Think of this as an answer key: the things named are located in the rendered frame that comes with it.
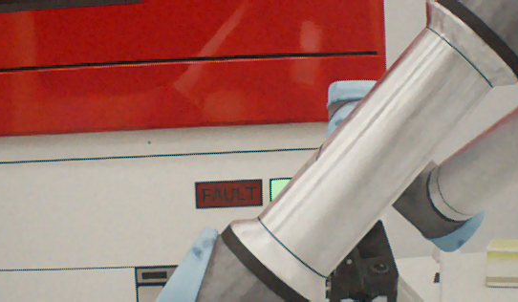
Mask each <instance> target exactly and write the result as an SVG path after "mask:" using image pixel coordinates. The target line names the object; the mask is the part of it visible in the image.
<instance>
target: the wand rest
mask: <svg viewBox="0 0 518 302"><path fill-rule="evenodd" d="M460 254H461V252H460V251H458V250H456V251H453V252H444V251H442V250H440V249H439V248H438V247H436V246H435V245H434V248H433V253H432V258H433V259H435V260H436V264H440V285H439V302H460V282H461V266H460Z"/></svg>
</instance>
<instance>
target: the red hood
mask: <svg viewBox="0 0 518 302"><path fill-rule="evenodd" d="M385 72H386V26H385V23H384V0H0V137H18V136H38V135H58V134H78V133H85V132H99V131H120V130H142V129H163V128H185V127H207V126H229V125H252V124H274V123H296V122H318V121H329V117H328V110H327V103H328V94H329V87H330V86H331V85H332V84H333V83H335V82H339V81H350V80H374V81H378V80H379V79H380V78H381V77H382V76H383V75H384V73H385Z"/></svg>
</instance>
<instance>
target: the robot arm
mask: <svg viewBox="0 0 518 302"><path fill-rule="evenodd" d="M425 13H426V17H427V21H426V26H425V27H424V28H423V29H422V30H421V32H420V34H419V35H418V36H417V37H416V38H415V39H413V40H412V42H411V44H410V45H409V46H408V47H407V48H406V49H405V51H404V52H403V53H402V54H400V55H399V58H398V59H397V60H396V61H395V62H394V63H393V64H392V65H391V67H390V68H389V69H388V70H387V71H386V72H385V73H384V75H383V76H382V77H381V78H380V79H379V80H378V81H374V80H350V81H339V82H335V83H333V84H332V85H331V86H330V87H329V94H328V103H327V110H328V117H329V123H328V126H327V139H326V140H325V142H324V143H323V144H322V145H321V146H320V147H319V148H318V149H317V151H316V152H315V153H314V154H313V155H312V156H311V157H310V159H309V160H308V161H307V162H306V163H305V164H304V165H303V166H302V168H301V169H300V170H299V171H298V172H297V173H296V174H295V175H294V177H293V178H292V179H291V180H290V181H289V182H288V183H287V185H286V186H285V187H284V188H283V189H282V190H281V191H280V192H279V194H278V195H277V196H276V197H275V198H274V199H273V200H272V201H271V203H270V204H269V205H268V206H267V207H266V208H265V209H264V211H263V212H262V213H261V214H260V215H259V216H258V217H257V218H254V219H249V220H239V219H234V220H232V221H231V222H230V223H229V224H228V225H227V226H226V227H225V229H224V230H223V231H222V232H221V233H220V234H218V232H219V231H218V230H217V229H216V228H211V227H209V226H208V227H206V228H205V229H204V230H203V231H202V233H201V234H200V236H199V237H198V239H197V240H196V242H195V243H194V244H193V246H192V247H191V248H190V250H189V251H188V252H187V253H186V255H185V256H184V258H183V260H182V261H181V263H180V264H179V265H178V268H177V269H176V271H175V272H174V273H173V274H172V276H171V277H170V279H169V280H168V282H167V283H166V285H165V286H164V288H163V289H162V292H161V293H160V295H159V296H158V298H157V300H156V301H155V302H325V295H326V284H325V281H326V279H327V277H328V279H329V280H330V282H331V286H330V287H329V289H328V301H329V302H357V301H355V300H354V299H353V298H352V297H350V295H351V296H355V294H356V292H357V291H363V292H364V293H365V294H372V297H371V298H369V299H368V300H366V302H397V294H398V291H397V289H398V287H399V271H398V268H397V265H396V262H395V259H394V257H395V256H394V253H393V251H392V249H391V246H390V243H389V240H388V237H387V234H386V232H385V229H384V228H385V226H384V224H383V222H382V221H381V220H380V217H381V216H382V215H383V214H384V213H385V212H386V211H387V210H388V209H389V207H390V206H391V207H392V208H393V209H395V211H397V212H398V213H399V214H400V215H401V216H402V217H404V218H406V219H407V221H408V222H409V223H410V224H411V225H412V226H414V227H415V228H416V229H417V230H418V231H419V232H420V234H421V236H423V237H424V238H425V239H426V240H429V241H431V243H433V244H434V245H435V246H436V247H438V248H439V249H440V250H442V251H444V252H453V251H456V250H457V249H459V248H461V247H462V246H463V244H464V243H466V242H467V241H468V240H469V239H470V238H471V237H472V236H473V234H474V233H475V231H476V230H477V229H478V228H479V226H480V225H481V223H482V222H483V220H484V217H485V208H486V207H488V206H489V205H493V204H495V203H496V202H497V201H499V200H500V199H502V198H504V197H505V196H506V195H507V194H508V193H510V192H512V190H514V189H516V188H518V105H517V106H516V105H515V106H514V107H512V109H511V110H509V111H508V112H506V114H505V115H503V116H502V117H500V118H499V119H497V120H495V121H494V122H493V123H491V125H489V126H488V127H487V128H486V129H485V130H484V131H483V132H482V133H480V134H479V135H477V136H476V138H473V139H471V140H470V141H468V142H467V143H466V144H465V145H464V146H462V147H461V148H459V149H458V150H457V151H456V152H455V153H453V154H452V155H451V156H449V157H448V158H446V159H445V160H444V161H443V162H441V163H440V164H438V165H436V164H435V163H434V162H433V161H431V159H432V158H433V157H434V156H435V155H436V154H437V153H438V151H439V150H440V149H441V148H442V147H443V146H444V144H445V142H446V141H447V140H448V139H449V138H450V137H451V136H453V135H454V133H455V132H456V130H457V129H458V128H459V127H460V126H461V125H462V123H463V122H464V120H465V119H466V118H467V117H468V116H469V114H470V113H472V112H473V110H474V109H475V108H476V107H477V105H478V104H479V103H480V102H481V100H482V99H483V98H484V97H485V96H486V95H487V94H488V92H489V91H490V90H491V89H492V88H494V87H495V86H499V85H507V86H508V85H515V84H516V83H517V82H518V0H426V1H425ZM349 294H350V295H349Z"/></svg>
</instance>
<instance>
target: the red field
mask: <svg viewBox="0 0 518 302"><path fill-rule="evenodd" d="M197 200H198V203H199V207H205V206H224V205H260V204H261V188H260V182H244V183H205V184H197Z"/></svg>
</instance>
